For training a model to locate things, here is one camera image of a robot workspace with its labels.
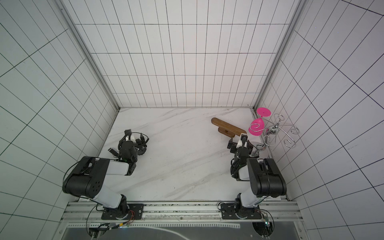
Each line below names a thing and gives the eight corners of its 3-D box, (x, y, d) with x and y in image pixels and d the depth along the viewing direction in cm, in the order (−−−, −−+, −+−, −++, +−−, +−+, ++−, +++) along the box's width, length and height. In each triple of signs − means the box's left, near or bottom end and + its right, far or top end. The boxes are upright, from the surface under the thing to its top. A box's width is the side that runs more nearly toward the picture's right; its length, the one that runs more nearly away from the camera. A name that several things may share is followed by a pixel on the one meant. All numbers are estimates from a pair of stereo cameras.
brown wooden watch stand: (209, 128, 109) (210, 121, 103) (212, 123, 112) (213, 116, 106) (241, 142, 101) (244, 136, 95) (243, 136, 104) (246, 130, 98)
